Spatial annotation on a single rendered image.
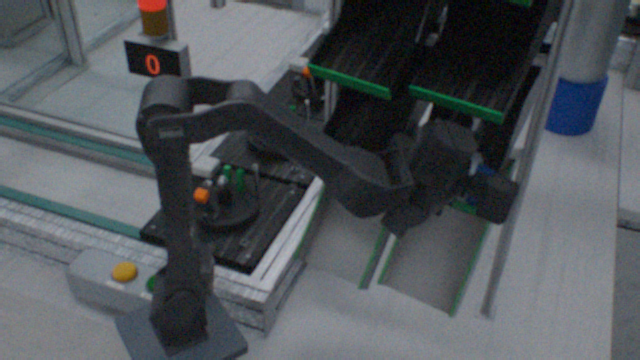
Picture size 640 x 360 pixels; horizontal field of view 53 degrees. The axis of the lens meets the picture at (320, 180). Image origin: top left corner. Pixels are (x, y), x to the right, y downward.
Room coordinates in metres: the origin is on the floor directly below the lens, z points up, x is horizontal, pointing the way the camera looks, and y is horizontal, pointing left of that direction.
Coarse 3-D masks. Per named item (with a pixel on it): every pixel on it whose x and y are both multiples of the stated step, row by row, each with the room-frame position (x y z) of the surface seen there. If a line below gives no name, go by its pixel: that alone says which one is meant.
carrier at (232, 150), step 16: (320, 128) 1.26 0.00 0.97; (224, 144) 1.18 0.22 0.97; (240, 144) 1.18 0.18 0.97; (256, 144) 1.16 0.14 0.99; (224, 160) 1.12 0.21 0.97; (240, 160) 1.12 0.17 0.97; (256, 160) 1.12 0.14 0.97; (272, 160) 1.12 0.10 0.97; (288, 160) 1.13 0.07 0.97; (272, 176) 1.07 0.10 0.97; (288, 176) 1.07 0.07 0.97; (304, 176) 1.07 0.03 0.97
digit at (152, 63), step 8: (144, 48) 1.12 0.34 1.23; (144, 56) 1.12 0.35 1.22; (152, 56) 1.11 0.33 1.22; (160, 56) 1.10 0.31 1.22; (144, 64) 1.12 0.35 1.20; (152, 64) 1.11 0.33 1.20; (160, 64) 1.10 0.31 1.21; (144, 72) 1.12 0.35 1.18; (152, 72) 1.11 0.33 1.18; (160, 72) 1.11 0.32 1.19
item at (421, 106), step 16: (432, 32) 0.98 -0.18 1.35; (416, 64) 0.97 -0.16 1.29; (352, 96) 0.93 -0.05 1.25; (368, 96) 0.93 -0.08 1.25; (400, 96) 0.92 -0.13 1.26; (336, 112) 0.89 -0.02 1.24; (352, 112) 0.90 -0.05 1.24; (368, 112) 0.90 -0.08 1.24; (384, 112) 0.89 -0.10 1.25; (400, 112) 0.89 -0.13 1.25; (416, 112) 0.85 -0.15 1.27; (336, 128) 0.88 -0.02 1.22; (352, 128) 0.87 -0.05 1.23; (368, 128) 0.87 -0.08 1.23; (384, 128) 0.86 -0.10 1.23; (400, 128) 0.86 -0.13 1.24; (416, 128) 0.86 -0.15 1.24; (352, 144) 0.84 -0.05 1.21; (368, 144) 0.84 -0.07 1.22; (384, 144) 0.84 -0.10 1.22
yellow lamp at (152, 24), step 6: (144, 12) 1.11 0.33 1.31; (150, 12) 1.11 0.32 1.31; (156, 12) 1.11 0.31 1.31; (162, 12) 1.12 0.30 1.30; (144, 18) 1.11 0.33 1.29; (150, 18) 1.11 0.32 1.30; (156, 18) 1.11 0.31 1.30; (162, 18) 1.12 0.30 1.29; (144, 24) 1.11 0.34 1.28; (150, 24) 1.11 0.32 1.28; (156, 24) 1.11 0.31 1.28; (162, 24) 1.12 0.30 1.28; (144, 30) 1.12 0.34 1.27; (150, 30) 1.11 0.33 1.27; (156, 30) 1.11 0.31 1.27; (162, 30) 1.12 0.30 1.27; (168, 30) 1.13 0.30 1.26
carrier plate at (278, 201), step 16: (192, 176) 1.06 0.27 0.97; (272, 192) 1.02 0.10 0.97; (288, 192) 1.02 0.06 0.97; (304, 192) 1.02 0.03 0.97; (272, 208) 0.97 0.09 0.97; (288, 208) 0.97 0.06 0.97; (160, 224) 0.91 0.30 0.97; (256, 224) 0.92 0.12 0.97; (272, 224) 0.92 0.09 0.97; (160, 240) 0.87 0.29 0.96; (208, 240) 0.87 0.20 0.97; (224, 240) 0.87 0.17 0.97; (240, 240) 0.87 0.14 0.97; (256, 240) 0.87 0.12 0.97; (272, 240) 0.88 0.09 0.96; (224, 256) 0.83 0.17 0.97; (240, 256) 0.83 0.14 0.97; (256, 256) 0.83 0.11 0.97
